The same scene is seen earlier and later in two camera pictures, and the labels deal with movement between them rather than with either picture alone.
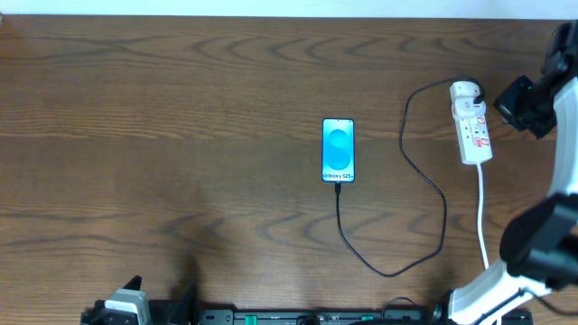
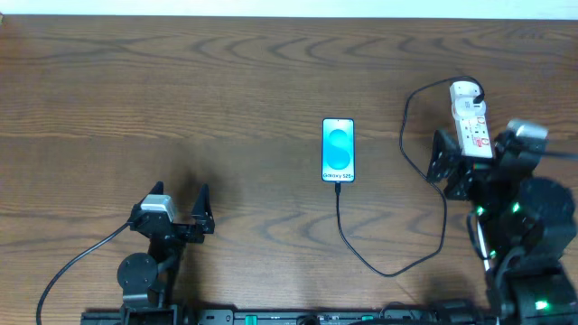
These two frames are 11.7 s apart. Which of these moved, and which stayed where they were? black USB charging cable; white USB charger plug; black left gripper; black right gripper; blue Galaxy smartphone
Moved: black right gripper; black left gripper
Stayed: blue Galaxy smartphone; white USB charger plug; black USB charging cable
